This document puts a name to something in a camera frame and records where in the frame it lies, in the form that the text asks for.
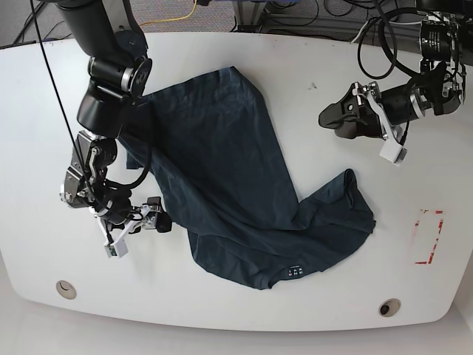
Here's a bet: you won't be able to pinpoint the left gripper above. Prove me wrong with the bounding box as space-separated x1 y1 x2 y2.
319 82 429 143

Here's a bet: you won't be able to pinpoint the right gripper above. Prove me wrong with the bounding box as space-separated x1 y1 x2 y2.
90 197 172 243

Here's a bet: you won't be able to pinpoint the dark navy t-shirt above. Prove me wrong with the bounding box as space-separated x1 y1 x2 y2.
120 67 375 290

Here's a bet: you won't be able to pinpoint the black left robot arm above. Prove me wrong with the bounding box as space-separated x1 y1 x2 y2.
319 1 472 145

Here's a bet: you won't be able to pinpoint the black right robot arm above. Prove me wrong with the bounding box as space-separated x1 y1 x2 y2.
54 0 171 246

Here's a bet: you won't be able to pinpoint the red tape rectangle marking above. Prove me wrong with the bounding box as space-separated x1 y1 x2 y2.
410 209 444 265

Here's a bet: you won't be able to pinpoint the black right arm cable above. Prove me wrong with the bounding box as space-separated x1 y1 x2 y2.
29 0 152 208

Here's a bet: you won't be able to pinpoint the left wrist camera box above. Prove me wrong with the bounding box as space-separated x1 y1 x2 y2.
379 141 407 166

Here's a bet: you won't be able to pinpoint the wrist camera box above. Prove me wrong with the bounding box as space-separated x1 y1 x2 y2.
379 141 407 166
104 240 129 258

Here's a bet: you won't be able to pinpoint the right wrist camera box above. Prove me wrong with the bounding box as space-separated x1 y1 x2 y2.
104 240 129 258

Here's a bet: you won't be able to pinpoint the left table cable grommet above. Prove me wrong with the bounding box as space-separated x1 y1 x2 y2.
55 280 77 300

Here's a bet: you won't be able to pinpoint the table cable grommet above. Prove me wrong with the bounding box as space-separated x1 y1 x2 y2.
378 299 401 318
55 280 77 300

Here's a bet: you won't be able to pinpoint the right table cable grommet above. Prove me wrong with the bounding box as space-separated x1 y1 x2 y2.
378 299 401 318

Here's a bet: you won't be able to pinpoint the yellow cable on floor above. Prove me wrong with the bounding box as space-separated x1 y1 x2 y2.
140 0 197 27

